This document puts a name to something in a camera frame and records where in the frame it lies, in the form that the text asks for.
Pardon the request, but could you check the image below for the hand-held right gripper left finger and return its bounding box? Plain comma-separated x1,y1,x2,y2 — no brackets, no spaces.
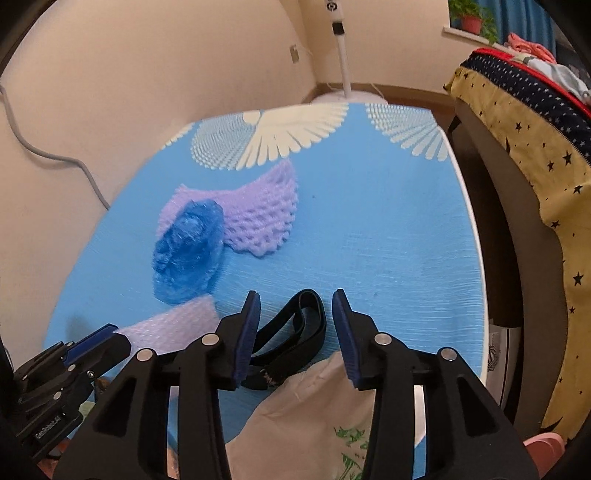
53,290,262,480

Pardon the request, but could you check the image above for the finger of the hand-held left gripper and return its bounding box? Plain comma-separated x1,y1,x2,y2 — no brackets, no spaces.
66,323,133,378

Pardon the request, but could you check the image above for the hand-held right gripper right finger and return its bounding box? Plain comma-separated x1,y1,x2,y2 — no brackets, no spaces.
331,289,541,480

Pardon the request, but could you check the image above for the black elastic strap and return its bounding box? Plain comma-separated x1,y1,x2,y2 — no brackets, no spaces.
240,288,328,391

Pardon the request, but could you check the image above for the white plastic bag green print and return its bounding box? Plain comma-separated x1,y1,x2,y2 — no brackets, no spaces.
224,351,384,480

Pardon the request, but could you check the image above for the blue plastic cover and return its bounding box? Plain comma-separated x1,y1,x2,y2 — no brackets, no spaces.
151,199,225,305

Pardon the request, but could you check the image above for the large purple foam net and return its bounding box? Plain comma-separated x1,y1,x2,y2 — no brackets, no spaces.
157,159,301,259

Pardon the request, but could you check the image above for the blue patterned table mat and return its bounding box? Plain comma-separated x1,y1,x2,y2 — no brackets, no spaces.
44,102,485,480

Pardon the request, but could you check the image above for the white patterned bag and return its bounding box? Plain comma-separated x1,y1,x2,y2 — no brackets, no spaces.
482,323,520,407

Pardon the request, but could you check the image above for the pink slipper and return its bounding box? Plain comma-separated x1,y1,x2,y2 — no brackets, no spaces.
524,431,566,478

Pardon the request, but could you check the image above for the yellow star bedsheet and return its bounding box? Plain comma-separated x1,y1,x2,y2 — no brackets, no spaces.
443,65,591,444

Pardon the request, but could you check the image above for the bed with star bedding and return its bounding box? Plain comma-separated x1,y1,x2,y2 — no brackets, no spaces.
464,51,591,167

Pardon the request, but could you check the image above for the white window sill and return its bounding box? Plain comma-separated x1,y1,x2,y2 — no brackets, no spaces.
442,25,509,51

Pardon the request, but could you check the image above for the red blanket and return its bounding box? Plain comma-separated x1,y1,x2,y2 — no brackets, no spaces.
475,46,591,121

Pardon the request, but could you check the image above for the potted green plant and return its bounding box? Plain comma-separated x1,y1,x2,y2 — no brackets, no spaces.
448,0,499,44

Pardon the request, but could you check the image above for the pink cloth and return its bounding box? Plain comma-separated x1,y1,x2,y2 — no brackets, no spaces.
505,32,557,63

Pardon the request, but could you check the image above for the blue curtain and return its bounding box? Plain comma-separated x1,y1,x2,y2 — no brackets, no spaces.
478,0,573,56

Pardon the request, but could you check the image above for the dark bed frame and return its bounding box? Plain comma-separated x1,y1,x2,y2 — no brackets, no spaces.
448,97,555,425

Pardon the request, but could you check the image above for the grey wall cable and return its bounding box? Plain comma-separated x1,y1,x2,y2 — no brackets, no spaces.
0,83,112,208

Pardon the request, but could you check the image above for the white pedestal fan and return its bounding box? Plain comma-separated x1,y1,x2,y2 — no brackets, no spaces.
305,0,389,108

